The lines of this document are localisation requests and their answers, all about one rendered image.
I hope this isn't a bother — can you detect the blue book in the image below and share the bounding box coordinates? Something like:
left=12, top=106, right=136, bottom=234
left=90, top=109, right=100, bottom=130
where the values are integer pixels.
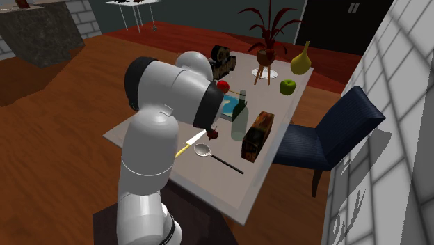
left=220, top=93, right=241, bottom=122

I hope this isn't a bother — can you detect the green glass bottle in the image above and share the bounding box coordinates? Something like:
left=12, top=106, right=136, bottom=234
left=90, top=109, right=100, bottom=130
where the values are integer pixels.
left=230, top=89, right=250, bottom=142

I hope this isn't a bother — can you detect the red ball with yellow stick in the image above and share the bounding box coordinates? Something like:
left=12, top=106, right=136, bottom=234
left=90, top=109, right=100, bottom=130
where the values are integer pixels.
left=216, top=79, right=240, bottom=95

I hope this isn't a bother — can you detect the brown wooden box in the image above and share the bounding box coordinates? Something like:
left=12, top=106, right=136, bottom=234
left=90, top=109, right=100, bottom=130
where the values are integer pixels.
left=240, top=111, right=275, bottom=164

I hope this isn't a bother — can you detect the grey dining table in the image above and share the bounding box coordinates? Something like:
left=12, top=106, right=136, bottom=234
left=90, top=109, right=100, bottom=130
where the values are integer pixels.
left=102, top=50, right=314, bottom=226

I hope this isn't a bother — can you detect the white round coaster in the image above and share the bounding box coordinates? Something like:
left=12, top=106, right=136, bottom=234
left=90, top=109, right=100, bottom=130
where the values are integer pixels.
left=252, top=68, right=278, bottom=79

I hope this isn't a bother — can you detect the green apple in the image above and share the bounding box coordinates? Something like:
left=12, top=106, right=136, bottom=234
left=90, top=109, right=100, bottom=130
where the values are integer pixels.
left=279, top=79, right=297, bottom=96

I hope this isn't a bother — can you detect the red potted plant on stand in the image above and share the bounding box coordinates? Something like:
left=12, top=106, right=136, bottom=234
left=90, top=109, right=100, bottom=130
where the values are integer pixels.
left=238, top=0, right=304, bottom=86

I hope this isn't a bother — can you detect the dark robot stand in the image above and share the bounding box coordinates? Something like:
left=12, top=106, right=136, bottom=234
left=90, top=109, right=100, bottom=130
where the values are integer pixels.
left=93, top=180, right=239, bottom=245

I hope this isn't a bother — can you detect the yellow gourd vase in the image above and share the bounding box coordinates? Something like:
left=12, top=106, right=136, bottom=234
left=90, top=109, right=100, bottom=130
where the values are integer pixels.
left=290, top=40, right=312, bottom=76

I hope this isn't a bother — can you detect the dark blue chair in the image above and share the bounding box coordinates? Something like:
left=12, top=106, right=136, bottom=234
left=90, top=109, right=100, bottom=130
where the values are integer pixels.
left=271, top=86, right=387, bottom=198

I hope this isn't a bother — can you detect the white side table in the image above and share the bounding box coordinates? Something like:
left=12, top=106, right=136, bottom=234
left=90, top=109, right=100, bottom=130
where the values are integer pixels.
left=105, top=0, right=163, bottom=34

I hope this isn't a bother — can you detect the black door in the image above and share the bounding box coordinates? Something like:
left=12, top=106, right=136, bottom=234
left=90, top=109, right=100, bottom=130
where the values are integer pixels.
left=294, top=0, right=396, bottom=56

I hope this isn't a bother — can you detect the dark stone counter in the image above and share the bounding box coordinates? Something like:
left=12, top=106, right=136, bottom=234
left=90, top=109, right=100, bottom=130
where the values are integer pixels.
left=0, top=0, right=86, bottom=69

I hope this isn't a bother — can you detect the silver spoon black handle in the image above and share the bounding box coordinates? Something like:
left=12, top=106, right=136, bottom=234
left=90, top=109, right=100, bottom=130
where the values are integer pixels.
left=193, top=143, right=245, bottom=175

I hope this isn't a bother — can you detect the yellow handled knife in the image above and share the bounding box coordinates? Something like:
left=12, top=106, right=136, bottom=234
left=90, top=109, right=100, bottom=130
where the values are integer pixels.
left=175, top=129, right=207, bottom=159

